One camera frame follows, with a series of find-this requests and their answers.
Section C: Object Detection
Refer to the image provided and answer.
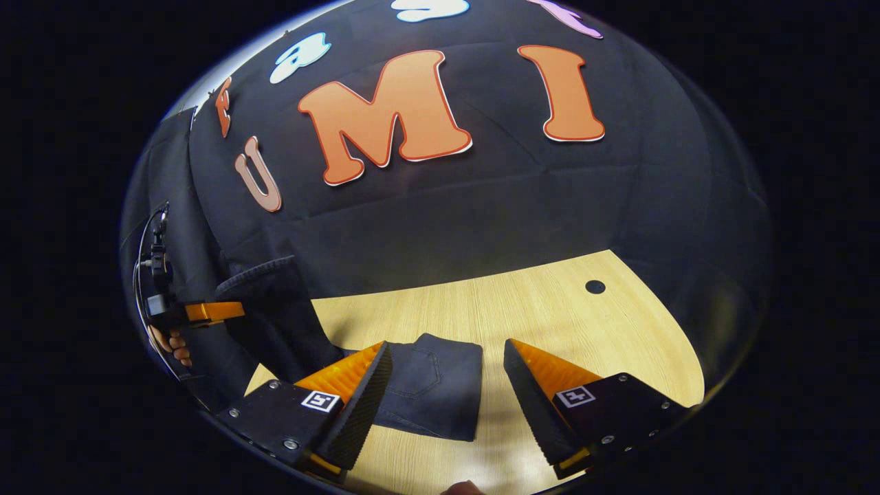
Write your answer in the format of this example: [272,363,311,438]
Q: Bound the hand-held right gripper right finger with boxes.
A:
[503,338,690,481]

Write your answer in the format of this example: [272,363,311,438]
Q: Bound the thin black cable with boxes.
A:
[132,203,173,379]

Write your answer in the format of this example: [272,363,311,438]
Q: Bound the black backdrop cloth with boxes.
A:
[120,0,774,413]

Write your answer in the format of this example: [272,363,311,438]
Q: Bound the dark grey jeans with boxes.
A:
[215,256,484,443]

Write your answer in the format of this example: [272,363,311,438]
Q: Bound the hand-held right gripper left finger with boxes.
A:
[215,340,394,480]

